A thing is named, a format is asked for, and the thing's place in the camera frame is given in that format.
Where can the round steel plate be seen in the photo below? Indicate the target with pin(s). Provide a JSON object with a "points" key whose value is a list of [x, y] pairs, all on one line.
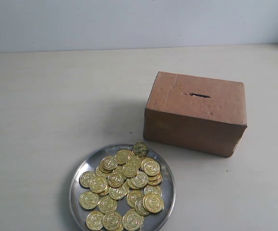
{"points": [[152, 222]]}

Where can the brown cardboard slotted box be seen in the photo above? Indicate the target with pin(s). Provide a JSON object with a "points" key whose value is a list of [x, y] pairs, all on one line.
{"points": [[197, 113]]}

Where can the gold coin top edge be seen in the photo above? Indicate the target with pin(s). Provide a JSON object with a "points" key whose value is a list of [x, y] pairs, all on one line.
{"points": [[140, 149]]}

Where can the gold coin edge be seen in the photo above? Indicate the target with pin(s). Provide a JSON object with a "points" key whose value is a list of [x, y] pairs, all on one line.
{"points": [[112, 221], [140, 149]]}

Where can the gold coin right stack top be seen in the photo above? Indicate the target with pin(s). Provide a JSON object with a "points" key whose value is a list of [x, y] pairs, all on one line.
{"points": [[150, 167]]}

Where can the dark gold coin centre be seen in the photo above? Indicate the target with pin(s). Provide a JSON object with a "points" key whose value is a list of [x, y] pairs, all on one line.
{"points": [[130, 170]]}

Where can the gold coin centre upper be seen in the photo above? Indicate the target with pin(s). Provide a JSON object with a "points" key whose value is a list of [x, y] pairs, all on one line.
{"points": [[140, 180]]}

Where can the gold coin left upper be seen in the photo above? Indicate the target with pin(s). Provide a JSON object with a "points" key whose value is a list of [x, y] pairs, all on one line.
{"points": [[98, 185]]}

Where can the gold coin right middle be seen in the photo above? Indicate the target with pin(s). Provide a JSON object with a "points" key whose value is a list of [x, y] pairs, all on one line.
{"points": [[133, 196]]}

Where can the gold coin far left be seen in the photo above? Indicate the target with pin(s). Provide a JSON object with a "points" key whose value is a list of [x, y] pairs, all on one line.
{"points": [[86, 178]]}

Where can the gold coin right lower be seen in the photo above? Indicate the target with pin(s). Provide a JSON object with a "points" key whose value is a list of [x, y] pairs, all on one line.
{"points": [[153, 203]]}

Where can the gold coin lower centre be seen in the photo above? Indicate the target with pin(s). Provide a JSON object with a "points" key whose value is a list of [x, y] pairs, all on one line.
{"points": [[107, 204]]}

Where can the gold coin left lower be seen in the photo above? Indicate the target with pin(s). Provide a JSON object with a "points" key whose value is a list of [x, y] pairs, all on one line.
{"points": [[88, 200]]}

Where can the gold coin bottom right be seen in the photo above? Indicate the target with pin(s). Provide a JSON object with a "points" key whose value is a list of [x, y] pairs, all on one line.
{"points": [[132, 220]]}

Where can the gold coin bottom edge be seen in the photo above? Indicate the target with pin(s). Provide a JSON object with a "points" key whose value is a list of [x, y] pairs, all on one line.
{"points": [[112, 221]]}

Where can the gold coin bottom left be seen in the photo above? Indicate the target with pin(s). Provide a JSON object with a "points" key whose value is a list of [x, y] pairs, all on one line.
{"points": [[94, 220]]}

